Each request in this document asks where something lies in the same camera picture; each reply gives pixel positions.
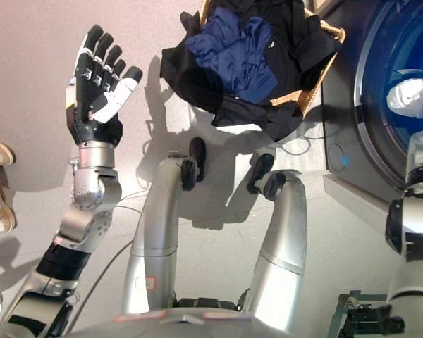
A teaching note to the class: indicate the robot left hand black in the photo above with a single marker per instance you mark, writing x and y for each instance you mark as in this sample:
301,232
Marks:
91,95

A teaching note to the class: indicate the white garment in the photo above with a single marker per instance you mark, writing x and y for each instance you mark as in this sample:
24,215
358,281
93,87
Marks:
409,96

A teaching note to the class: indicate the robot left arm silver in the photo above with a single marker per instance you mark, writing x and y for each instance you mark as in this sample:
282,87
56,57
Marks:
88,197

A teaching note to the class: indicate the robot right arm silver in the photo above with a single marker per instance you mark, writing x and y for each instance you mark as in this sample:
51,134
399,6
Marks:
419,211

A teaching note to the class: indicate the laundry basket with dark clothes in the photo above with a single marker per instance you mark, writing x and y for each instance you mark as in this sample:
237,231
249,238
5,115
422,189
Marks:
292,42

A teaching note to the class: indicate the woven tan laundry basket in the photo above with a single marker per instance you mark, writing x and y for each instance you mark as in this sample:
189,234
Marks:
313,95

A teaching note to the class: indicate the dark grey washing machine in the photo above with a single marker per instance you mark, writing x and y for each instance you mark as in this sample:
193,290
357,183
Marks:
349,119

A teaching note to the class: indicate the robot left foot black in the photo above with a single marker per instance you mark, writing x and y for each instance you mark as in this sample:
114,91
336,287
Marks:
197,155

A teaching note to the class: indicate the robot foot black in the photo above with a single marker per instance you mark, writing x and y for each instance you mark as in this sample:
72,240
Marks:
197,155
261,169

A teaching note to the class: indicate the robot left leg silver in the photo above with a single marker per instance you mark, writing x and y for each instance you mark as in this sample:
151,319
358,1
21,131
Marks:
155,229

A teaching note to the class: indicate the robot leg silver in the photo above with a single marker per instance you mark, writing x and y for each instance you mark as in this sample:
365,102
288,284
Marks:
155,229
285,246

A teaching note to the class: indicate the blue garment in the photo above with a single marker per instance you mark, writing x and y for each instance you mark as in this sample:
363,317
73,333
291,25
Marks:
239,60

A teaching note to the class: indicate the robot right foot black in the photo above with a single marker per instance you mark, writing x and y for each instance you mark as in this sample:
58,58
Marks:
261,169

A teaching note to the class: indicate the robot right leg silver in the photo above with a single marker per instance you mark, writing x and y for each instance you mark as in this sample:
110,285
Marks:
285,246

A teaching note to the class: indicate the robot torso grey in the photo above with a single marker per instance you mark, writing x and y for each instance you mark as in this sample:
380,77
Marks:
183,325

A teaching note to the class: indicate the small blue sticker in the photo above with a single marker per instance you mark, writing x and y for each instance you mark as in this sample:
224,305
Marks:
344,161

